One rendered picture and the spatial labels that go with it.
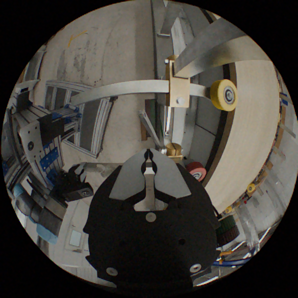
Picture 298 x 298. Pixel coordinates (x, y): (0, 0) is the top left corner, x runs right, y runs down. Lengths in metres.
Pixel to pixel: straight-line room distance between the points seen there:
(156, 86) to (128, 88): 0.06
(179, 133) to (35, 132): 0.67
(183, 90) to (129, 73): 0.96
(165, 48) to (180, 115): 0.34
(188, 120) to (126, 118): 0.80
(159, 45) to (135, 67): 0.74
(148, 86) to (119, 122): 0.96
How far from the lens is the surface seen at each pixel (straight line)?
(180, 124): 0.50
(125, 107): 1.10
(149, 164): 0.30
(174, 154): 0.26
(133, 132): 1.15
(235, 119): 0.30
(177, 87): 0.22
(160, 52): 0.44
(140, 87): 0.22
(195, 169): 0.28
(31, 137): 0.41
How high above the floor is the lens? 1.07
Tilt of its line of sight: 60 degrees down
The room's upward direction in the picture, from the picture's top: 176 degrees clockwise
